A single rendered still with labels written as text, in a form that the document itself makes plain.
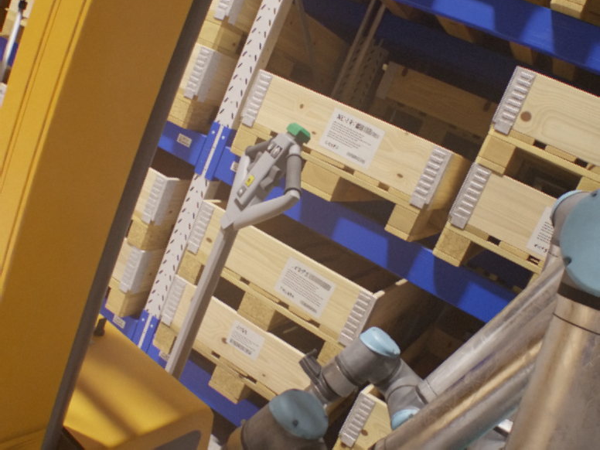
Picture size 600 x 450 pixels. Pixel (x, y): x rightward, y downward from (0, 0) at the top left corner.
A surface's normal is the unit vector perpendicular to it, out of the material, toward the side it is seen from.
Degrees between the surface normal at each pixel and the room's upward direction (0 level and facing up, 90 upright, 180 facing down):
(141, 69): 90
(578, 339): 91
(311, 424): 19
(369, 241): 90
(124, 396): 0
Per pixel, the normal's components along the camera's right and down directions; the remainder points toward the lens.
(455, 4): -0.41, 0.03
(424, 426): -0.79, -0.32
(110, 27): 0.78, 0.44
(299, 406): 0.56, -0.71
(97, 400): 0.39, -0.90
